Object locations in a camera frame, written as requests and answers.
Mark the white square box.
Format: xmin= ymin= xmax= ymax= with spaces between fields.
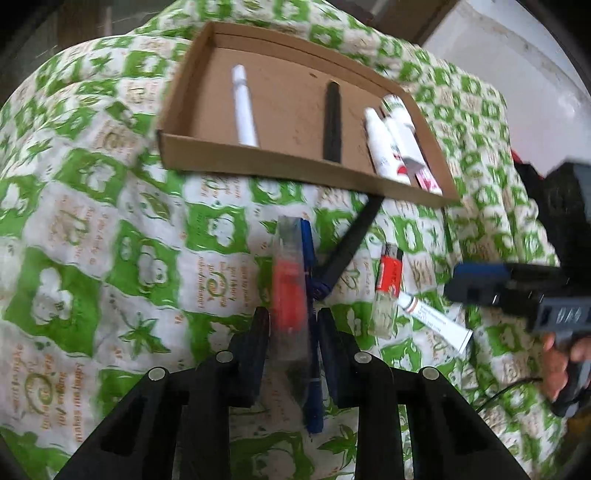
xmin=392 ymin=117 xmax=424 ymax=174

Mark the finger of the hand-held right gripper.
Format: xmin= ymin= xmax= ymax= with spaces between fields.
xmin=444 ymin=261 xmax=540 ymax=325

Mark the black marker yellow end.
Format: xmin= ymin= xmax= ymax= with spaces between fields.
xmin=322 ymin=80 xmax=343 ymax=163

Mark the green white printed blanket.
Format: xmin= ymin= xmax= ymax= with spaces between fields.
xmin=0 ymin=0 xmax=573 ymax=480

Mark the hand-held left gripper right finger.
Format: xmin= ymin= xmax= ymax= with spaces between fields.
xmin=318 ymin=307 xmax=529 ymax=480

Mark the black marker blue end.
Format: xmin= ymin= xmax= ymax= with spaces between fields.
xmin=310 ymin=194 xmax=385 ymax=301

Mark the wooden glass-door cabinet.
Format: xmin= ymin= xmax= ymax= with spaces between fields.
xmin=351 ymin=0 xmax=462 ymax=47

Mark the pink floral cream tube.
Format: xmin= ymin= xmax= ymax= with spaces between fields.
xmin=416 ymin=167 xmax=443 ymax=195

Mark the red lighter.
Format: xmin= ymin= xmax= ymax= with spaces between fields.
xmin=368 ymin=243 xmax=403 ymax=340

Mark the brown cardboard tray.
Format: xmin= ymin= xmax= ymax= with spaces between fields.
xmin=156 ymin=21 xmax=462 ymax=206

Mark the white ointment tube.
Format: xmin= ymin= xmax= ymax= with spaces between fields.
xmin=398 ymin=292 xmax=474 ymax=355

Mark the white pen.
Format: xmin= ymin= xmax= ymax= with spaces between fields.
xmin=231 ymin=65 xmax=260 ymax=148

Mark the blue pen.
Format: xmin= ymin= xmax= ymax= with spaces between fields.
xmin=299 ymin=219 xmax=326 ymax=435

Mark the white bottle red label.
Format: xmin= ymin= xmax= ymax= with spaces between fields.
xmin=364 ymin=107 xmax=411 ymax=185

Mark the person's right hand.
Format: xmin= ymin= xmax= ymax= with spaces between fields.
xmin=542 ymin=332 xmax=591 ymax=403

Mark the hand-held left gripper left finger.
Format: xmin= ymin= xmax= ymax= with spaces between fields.
xmin=55 ymin=306 xmax=271 ymax=480

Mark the dark cloth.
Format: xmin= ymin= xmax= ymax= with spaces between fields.
xmin=510 ymin=148 xmax=561 ymax=259

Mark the black cable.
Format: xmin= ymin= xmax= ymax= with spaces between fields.
xmin=471 ymin=377 xmax=548 ymax=409

